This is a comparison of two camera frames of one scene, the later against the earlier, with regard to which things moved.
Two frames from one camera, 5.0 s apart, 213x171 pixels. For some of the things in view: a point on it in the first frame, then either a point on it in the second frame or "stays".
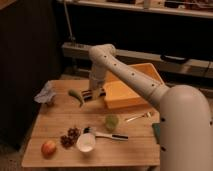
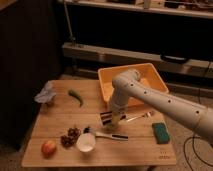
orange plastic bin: x=120 y=95 stays
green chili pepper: x=77 y=95 stays
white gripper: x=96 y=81 to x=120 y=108
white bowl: x=85 y=142 stays
